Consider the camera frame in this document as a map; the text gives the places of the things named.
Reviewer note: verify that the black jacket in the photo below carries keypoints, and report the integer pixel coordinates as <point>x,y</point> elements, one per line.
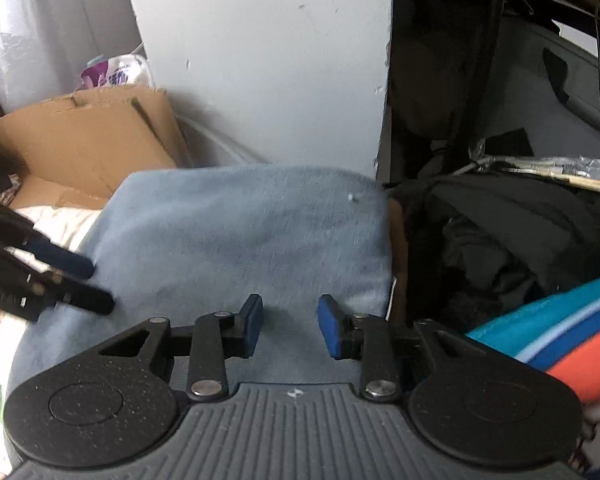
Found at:
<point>505,220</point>

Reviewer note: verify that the cream bear print bed sheet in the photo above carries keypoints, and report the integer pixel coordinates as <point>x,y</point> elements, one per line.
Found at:
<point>55,220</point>

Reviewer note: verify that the brown cardboard sheet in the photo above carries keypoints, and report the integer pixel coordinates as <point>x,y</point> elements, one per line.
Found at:
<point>80,145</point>

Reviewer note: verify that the floral patterned cloth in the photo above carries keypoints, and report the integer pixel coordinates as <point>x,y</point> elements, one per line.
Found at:
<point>10,190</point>

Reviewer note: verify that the blue denim pants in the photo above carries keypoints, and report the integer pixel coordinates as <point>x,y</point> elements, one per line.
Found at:
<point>240,225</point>

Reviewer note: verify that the purple packet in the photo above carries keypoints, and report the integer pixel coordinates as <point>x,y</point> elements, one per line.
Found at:
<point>97,77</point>

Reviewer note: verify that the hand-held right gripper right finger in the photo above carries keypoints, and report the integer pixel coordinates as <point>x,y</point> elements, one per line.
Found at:
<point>330,327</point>

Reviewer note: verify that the black metal pole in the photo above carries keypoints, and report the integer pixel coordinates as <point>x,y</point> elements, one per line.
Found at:
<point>485,35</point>

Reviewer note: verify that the teal printed cloth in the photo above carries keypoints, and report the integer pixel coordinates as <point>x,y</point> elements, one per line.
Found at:
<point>555,310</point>

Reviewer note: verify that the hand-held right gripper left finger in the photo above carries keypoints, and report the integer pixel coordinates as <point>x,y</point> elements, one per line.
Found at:
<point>252,325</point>

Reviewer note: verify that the grey suitcase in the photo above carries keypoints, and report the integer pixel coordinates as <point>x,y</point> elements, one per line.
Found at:
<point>530,85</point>

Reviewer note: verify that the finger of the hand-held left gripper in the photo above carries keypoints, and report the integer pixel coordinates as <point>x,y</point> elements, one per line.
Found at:
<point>65,260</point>
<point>85,299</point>

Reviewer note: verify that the clear plastic packet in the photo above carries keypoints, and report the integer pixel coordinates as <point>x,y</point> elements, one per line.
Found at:
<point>540,165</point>

